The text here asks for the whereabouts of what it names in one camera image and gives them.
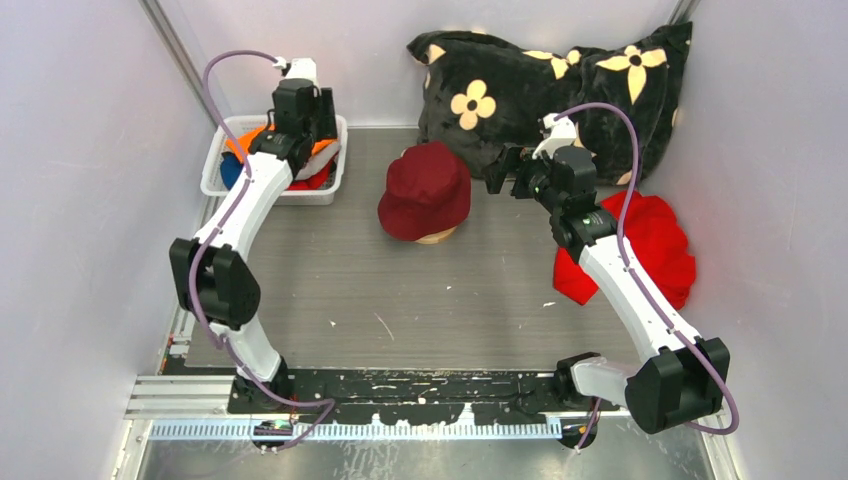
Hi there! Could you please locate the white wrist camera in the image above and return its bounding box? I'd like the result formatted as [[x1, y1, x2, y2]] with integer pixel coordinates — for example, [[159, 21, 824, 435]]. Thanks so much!
[[532, 113, 578, 160], [273, 56, 320, 87]]

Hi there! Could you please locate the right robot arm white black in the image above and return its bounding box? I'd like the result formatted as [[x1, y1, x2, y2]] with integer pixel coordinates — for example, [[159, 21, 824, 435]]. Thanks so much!
[[484, 144, 740, 435]]

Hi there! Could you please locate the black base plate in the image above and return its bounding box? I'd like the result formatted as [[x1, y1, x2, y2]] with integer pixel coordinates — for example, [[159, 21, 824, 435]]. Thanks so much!
[[227, 369, 592, 426]]

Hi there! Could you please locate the grey white hat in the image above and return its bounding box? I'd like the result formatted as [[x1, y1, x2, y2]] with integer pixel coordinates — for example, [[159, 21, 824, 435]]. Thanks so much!
[[295, 140, 341, 181]]

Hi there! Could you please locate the white plastic basket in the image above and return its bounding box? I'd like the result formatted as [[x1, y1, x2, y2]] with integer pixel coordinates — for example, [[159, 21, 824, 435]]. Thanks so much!
[[200, 114, 348, 206]]

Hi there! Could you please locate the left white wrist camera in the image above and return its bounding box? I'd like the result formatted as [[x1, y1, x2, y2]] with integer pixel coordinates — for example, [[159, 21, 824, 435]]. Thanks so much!
[[273, 56, 320, 87]]

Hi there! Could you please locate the red cloth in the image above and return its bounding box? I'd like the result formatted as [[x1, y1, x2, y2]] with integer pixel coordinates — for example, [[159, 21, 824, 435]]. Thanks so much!
[[552, 192, 697, 310]]

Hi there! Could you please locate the black floral plush pillow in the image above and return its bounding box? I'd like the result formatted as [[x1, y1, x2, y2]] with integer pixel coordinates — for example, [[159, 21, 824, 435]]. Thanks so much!
[[406, 22, 693, 185]]

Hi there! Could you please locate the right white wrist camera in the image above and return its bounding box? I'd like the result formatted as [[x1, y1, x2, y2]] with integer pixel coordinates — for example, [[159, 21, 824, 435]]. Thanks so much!
[[532, 113, 578, 160]]

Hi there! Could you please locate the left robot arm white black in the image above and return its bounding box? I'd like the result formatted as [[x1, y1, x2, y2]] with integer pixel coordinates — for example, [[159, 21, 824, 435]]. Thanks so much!
[[169, 79, 339, 413]]

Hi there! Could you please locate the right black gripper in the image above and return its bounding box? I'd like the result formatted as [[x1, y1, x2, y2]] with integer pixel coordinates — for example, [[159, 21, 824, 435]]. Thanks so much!
[[482, 143, 565, 215]]

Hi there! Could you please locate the aluminium rail frame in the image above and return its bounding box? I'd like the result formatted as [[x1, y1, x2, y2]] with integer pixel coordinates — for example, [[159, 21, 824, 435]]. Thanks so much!
[[109, 198, 740, 480]]

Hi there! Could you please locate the blue hat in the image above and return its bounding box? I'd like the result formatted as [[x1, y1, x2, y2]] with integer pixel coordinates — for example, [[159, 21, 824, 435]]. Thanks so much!
[[219, 152, 244, 190]]

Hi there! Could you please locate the dark red bucket hat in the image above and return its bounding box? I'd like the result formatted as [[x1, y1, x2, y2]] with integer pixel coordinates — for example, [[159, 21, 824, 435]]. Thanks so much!
[[377, 142, 472, 242]]

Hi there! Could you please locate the wooden hat stand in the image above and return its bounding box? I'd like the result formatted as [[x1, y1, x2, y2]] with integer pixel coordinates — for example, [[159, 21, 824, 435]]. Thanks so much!
[[416, 226, 457, 245]]

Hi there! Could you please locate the red hat in basket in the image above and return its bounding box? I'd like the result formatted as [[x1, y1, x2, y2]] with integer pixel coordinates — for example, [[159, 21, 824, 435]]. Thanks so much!
[[288, 164, 335, 191]]

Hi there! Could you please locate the orange hat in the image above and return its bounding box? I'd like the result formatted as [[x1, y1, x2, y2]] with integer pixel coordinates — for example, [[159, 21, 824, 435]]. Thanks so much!
[[226, 126, 339, 164]]

